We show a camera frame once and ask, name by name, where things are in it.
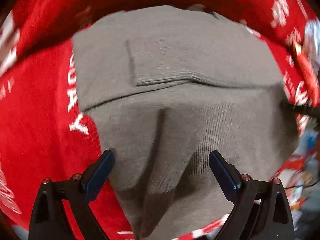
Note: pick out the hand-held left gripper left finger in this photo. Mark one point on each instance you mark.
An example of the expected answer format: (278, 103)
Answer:
(98, 177)

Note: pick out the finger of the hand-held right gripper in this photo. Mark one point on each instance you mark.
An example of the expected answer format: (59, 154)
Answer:
(303, 110)

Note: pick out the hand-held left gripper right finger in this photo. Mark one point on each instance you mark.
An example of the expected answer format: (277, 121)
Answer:
(222, 175)

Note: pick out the grey knit sweater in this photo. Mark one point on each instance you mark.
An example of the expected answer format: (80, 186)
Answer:
(180, 100)

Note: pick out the red patterned bag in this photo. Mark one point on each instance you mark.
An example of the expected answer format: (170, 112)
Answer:
(308, 65)

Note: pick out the red printed blanket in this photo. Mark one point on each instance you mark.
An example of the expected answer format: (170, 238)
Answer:
(37, 120)

